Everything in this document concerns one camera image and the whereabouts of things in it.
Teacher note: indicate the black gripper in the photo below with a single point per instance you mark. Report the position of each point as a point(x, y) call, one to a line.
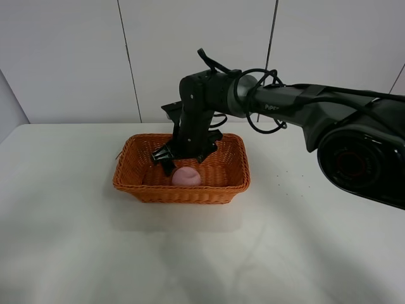
point(192, 138)

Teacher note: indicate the pink peach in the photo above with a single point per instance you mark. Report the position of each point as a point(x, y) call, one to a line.
point(186, 176)

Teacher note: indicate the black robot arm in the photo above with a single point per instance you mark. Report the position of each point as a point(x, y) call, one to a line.
point(358, 136)

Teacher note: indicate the orange wicker basket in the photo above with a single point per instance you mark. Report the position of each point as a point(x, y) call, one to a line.
point(224, 174)

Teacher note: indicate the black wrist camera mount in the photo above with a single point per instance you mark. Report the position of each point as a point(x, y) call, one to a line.
point(173, 111)

